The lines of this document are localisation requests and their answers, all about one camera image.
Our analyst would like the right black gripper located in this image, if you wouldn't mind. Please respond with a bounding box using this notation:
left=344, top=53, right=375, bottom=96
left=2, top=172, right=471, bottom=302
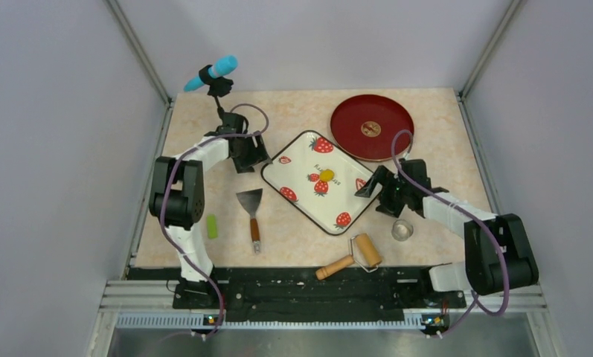
left=356, top=165, right=411, bottom=218

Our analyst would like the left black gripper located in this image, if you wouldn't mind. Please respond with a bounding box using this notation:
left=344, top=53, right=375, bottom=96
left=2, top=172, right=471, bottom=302
left=231, top=130, right=272, bottom=173

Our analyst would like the strawberry pattern white tray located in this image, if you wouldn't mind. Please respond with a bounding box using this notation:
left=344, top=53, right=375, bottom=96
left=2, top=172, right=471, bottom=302
left=261, top=130, right=380, bottom=236

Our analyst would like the wooden roller pin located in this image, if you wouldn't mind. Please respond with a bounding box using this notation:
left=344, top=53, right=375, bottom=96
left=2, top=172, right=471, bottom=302
left=315, top=234, right=383, bottom=280

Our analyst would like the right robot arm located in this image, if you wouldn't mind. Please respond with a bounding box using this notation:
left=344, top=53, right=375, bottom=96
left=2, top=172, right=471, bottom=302
left=355, top=159, right=539, bottom=306

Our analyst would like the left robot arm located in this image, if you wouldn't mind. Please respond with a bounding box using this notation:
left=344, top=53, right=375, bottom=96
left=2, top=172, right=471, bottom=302
left=149, top=110, right=269, bottom=308

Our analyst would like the yellow dough ball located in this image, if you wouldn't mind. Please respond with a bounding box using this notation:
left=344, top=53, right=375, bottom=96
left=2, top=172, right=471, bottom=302
left=319, top=169, right=335, bottom=182

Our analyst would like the red round tray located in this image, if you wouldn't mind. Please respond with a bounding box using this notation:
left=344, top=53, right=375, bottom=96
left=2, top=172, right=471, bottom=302
left=330, top=94, right=414, bottom=161

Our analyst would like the black microphone stand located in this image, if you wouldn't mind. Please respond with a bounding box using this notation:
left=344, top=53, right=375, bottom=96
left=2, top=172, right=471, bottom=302
left=207, top=77, right=236, bottom=132

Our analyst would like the green small block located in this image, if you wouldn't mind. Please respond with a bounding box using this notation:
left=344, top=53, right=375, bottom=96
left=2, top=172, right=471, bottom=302
left=205, top=214, right=219, bottom=239

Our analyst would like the blue microphone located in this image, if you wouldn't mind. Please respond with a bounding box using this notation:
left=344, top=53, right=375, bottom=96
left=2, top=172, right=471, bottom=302
left=183, top=55, right=239, bottom=92

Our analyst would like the metal scraper wooden handle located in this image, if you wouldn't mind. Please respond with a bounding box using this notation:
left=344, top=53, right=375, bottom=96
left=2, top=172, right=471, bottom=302
left=236, top=188, right=263, bottom=254

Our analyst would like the metal ring cutter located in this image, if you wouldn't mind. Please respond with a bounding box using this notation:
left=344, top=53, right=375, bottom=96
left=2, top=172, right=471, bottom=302
left=391, top=219, right=414, bottom=242

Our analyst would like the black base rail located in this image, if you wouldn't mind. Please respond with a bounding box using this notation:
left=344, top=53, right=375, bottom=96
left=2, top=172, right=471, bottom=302
left=128, top=267, right=467, bottom=323

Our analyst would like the aluminium frame bar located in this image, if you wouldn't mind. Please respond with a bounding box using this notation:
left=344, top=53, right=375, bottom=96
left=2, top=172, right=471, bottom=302
left=98, top=278, right=548, bottom=331

